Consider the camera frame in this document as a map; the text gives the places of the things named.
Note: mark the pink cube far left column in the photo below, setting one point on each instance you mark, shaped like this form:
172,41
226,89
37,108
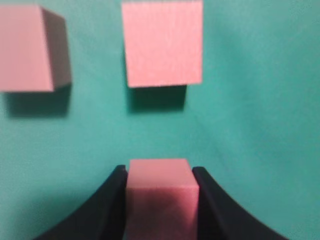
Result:
34,53

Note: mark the pink cube column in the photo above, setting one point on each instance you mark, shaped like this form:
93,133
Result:
163,42
34,53

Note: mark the pink cube middle left column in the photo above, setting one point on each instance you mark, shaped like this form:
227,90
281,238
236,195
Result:
163,42

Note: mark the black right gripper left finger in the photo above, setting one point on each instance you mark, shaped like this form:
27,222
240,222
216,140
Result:
101,217

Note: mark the green cloth backdrop and cover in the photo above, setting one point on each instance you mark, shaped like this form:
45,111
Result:
254,122

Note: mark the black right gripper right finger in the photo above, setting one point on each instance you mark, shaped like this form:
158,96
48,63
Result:
220,217

